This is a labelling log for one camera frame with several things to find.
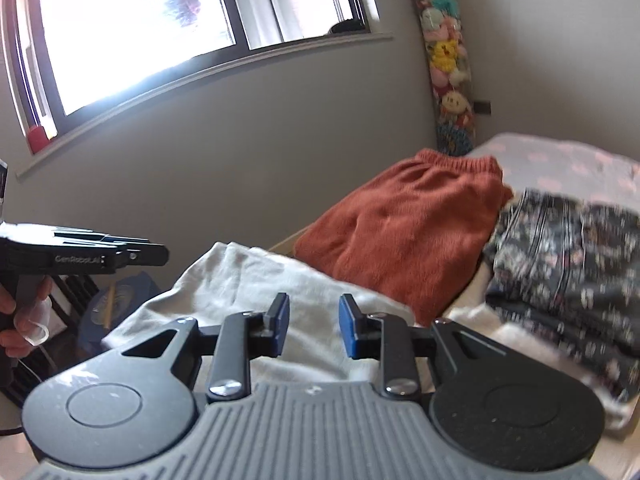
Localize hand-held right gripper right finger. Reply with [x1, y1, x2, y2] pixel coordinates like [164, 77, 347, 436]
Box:
[339, 293, 506, 402]

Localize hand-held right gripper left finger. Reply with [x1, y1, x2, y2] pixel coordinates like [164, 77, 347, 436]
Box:
[120, 292, 291, 402]

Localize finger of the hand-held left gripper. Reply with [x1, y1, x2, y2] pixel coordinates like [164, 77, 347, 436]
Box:
[102, 232, 170, 267]

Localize cream garment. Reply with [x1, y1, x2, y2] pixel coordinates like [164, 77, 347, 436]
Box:
[102, 241, 416, 391]

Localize person's left hand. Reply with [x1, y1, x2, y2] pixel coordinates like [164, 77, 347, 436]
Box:
[0, 277, 53, 361]

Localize black slatted object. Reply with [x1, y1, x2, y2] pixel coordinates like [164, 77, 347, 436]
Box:
[50, 275, 101, 333]

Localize blue bag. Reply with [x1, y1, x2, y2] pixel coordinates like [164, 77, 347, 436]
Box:
[76, 271, 163, 351]

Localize rust orange garment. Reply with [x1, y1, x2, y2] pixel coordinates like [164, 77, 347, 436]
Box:
[292, 149, 515, 328]

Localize red cup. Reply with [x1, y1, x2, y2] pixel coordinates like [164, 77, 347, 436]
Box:
[27, 126, 49, 155]

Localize floral denim jeans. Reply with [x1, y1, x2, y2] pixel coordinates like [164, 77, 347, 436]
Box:
[482, 187, 640, 403]

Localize window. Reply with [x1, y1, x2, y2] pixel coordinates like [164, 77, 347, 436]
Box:
[0, 0, 393, 178]

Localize pink dotted bed cover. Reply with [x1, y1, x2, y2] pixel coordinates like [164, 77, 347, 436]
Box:
[467, 132, 640, 206]

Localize clear tube of plush toys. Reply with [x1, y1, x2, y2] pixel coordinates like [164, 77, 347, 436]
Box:
[410, 0, 478, 156]

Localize dark object on windowsill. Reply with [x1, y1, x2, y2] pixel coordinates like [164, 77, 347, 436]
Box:
[327, 18, 371, 36]

